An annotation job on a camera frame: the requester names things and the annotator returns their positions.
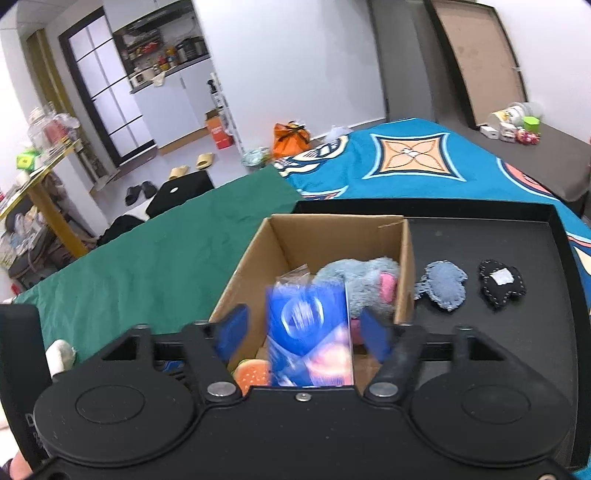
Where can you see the blue tissue pack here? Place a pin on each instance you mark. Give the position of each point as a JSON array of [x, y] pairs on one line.
[[300, 332]]

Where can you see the black cloth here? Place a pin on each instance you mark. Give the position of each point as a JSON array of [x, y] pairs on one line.
[[120, 228]]

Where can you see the white charger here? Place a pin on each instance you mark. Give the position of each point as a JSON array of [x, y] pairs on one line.
[[488, 131]]

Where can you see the black stitched fabric piece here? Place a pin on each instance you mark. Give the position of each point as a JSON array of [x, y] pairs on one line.
[[498, 293]]

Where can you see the white kitchen counter cabinet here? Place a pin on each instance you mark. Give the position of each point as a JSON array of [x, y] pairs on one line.
[[175, 110]]

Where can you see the grey plush toy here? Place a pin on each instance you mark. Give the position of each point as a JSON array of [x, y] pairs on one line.
[[355, 281]]

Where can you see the framed brown board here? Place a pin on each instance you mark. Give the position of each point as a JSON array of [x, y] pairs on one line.
[[480, 60]]

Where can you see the white wall cabinet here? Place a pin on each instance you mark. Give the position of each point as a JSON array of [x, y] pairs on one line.
[[138, 11]]

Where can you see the clear plastic container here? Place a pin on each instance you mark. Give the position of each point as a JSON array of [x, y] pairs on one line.
[[533, 109]]

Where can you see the orange carton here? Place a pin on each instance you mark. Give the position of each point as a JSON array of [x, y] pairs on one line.
[[219, 131]]

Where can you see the black tray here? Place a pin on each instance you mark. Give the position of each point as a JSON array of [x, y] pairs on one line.
[[485, 332]]

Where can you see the small toy box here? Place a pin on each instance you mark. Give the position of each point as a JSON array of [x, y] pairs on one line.
[[508, 132]]

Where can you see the green box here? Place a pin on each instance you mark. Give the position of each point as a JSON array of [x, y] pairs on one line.
[[26, 159]]

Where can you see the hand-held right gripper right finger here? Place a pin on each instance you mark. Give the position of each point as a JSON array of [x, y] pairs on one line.
[[376, 334]]

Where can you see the black laptop bag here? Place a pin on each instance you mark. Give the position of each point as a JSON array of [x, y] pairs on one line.
[[180, 194]]

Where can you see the white kitchen appliance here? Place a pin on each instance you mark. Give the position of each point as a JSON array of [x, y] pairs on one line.
[[141, 77]]

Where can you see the red toy figures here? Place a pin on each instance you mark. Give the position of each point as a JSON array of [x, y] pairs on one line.
[[528, 136]]

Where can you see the green bed sheet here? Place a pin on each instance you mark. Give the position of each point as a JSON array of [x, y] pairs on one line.
[[161, 277]]

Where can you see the orange bag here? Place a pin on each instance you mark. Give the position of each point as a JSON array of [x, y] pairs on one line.
[[291, 141]]

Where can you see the blue-grey felt patch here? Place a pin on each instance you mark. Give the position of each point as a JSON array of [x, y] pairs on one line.
[[443, 284]]

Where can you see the black framed sliding door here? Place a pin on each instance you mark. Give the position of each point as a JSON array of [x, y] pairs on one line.
[[106, 87]]

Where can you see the clear bag of white stuffing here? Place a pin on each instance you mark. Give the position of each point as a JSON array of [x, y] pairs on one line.
[[295, 274]]

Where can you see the yellow slipper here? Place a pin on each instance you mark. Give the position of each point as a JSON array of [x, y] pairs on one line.
[[205, 160], [178, 172]]

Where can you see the yellow table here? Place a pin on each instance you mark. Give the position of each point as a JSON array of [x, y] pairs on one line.
[[55, 217]]

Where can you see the grey folding bed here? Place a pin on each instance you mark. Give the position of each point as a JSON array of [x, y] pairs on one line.
[[554, 161]]

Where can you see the black slipper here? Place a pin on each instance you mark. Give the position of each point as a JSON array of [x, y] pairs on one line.
[[133, 194], [148, 188]]

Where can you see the white rack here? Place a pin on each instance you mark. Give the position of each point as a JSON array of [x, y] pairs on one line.
[[228, 115]]

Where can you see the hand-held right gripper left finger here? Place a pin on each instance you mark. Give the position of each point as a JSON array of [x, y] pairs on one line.
[[233, 325]]

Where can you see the glass jars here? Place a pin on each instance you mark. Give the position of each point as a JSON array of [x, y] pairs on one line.
[[51, 127]]

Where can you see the brown cardboard box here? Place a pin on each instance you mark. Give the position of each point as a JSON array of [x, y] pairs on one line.
[[286, 240]]

